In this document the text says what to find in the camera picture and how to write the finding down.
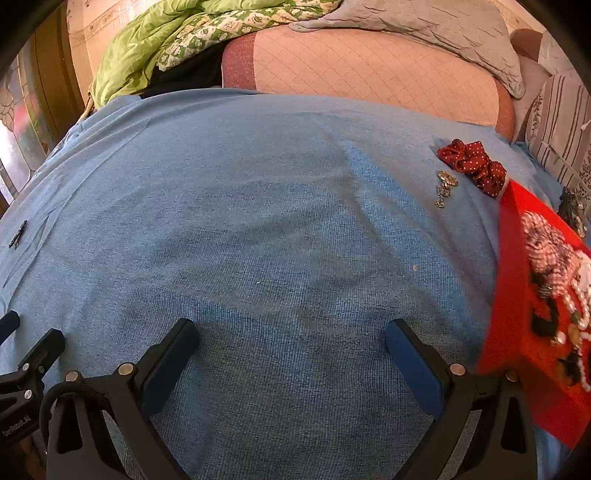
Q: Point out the dark cloth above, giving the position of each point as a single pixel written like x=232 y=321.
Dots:
x=184 y=78

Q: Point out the blue bedsheet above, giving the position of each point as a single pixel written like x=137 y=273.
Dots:
x=254 y=207

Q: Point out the wooden door frame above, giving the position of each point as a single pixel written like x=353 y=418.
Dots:
x=60 y=69

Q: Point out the grey quilted pillow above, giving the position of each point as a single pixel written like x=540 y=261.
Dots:
x=438 y=27

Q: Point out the black hair clip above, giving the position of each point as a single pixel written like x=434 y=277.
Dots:
x=18 y=234

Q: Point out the red dotted scrunchie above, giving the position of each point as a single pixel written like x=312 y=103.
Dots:
x=475 y=161

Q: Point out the pink checked scrunchie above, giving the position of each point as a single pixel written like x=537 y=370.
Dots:
x=547 y=244

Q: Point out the red jewelry box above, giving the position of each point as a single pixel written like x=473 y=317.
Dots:
x=521 y=323

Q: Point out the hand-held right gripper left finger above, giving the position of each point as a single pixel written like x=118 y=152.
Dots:
x=168 y=369

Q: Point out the white cloth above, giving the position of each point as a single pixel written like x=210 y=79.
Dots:
x=554 y=53

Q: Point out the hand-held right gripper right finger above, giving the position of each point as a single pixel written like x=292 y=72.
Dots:
x=415 y=369

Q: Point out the striped pillow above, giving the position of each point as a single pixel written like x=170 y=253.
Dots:
x=563 y=120

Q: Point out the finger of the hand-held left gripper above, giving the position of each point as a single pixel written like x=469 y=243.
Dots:
x=9 y=321
x=39 y=348

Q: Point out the green patterned quilt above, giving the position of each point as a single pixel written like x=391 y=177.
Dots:
x=134 y=46

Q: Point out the stained glass window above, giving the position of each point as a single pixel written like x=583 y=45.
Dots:
x=25 y=115

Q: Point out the dark green ornament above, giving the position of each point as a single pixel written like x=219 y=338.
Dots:
x=570 y=207

